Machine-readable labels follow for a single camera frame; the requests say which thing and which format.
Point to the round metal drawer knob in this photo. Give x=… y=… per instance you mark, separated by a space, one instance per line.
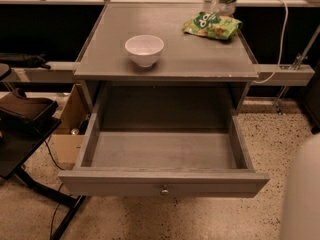
x=164 y=190

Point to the black side table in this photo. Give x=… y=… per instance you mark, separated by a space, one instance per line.
x=16 y=147

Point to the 7up soda can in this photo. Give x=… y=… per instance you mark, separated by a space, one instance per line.
x=225 y=7

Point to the white ceramic bowl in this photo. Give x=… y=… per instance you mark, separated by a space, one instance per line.
x=144 y=50

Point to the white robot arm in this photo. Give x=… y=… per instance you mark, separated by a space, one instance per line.
x=301 y=206

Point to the green chip bag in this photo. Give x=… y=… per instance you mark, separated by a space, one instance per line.
x=212 y=26

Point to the metal can in box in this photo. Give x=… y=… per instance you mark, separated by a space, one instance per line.
x=75 y=131

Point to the cardboard box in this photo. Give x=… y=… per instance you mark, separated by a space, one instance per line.
x=74 y=113

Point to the open grey top drawer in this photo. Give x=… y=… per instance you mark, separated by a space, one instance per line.
x=140 y=138

